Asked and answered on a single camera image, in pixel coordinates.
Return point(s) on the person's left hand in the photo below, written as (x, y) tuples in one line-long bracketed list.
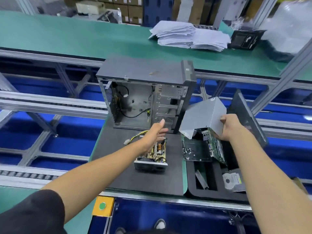
[(151, 139)]

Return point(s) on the person's right hand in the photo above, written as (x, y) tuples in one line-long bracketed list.
[(230, 128)]

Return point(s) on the silver optical drive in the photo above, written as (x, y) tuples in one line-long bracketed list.
[(204, 114)]

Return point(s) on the silver power supply unit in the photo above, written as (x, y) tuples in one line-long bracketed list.
[(148, 167)]

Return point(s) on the person's left forearm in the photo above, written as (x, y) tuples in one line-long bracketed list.
[(92, 180)]

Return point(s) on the person's right forearm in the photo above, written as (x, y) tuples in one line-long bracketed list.
[(268, 187)]

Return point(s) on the person's right shoe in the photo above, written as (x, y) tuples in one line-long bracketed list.
[(160, 224)]

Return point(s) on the person's shoe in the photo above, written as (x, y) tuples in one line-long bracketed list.
[(160, 224), (120, 230)]

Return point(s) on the person's left shoe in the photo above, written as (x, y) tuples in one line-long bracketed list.
[(120, 230)]

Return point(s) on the person's black shirt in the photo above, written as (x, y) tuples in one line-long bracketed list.
[(29, 214)]

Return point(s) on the dark grey case side panel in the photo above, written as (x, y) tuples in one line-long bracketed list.
[(246, 114)]

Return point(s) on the green motherboard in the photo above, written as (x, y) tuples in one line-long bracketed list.
[(217, 149)]

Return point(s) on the clear plastic tray with screws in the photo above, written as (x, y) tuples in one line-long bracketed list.
[(195, 151)]

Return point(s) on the dark grey foam mat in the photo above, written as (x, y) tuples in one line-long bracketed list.
[(112, 163)]

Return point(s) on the silver hard drive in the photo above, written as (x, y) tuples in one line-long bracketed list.
[(234, 181)]

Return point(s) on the black foam tray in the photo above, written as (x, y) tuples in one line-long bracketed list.
[(214, 191)]

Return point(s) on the grey computer tower case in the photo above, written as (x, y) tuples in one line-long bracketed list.
[(141, 70)]

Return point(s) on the yellow box with green button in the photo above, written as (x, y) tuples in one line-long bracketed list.
[(102, 206)]

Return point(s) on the black cardboard box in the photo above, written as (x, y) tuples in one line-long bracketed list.
[(246, 40)]

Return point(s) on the hard disk drive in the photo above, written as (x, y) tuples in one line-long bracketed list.
[(300, 185)]

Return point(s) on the stack of white papers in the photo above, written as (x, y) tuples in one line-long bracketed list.
[(185, 36)]

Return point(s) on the clear plastic bag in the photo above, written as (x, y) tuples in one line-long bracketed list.
[(290, 26)]

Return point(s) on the stack of brown cardboard boxes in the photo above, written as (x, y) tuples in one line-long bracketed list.
[(131, 9)]

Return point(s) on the aluminium conveyor frame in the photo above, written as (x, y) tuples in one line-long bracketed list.
[(48, 102)]

